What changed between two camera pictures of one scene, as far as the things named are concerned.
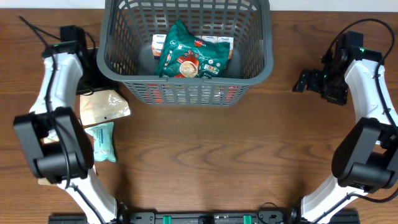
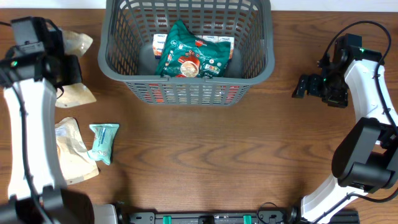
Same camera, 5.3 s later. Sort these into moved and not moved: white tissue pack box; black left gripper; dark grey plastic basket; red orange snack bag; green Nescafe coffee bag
Moved: black left gripper
Not moved: red orange snack bag; green Nescafe coffee bag; white tissue pack box; dark grey plastic basket
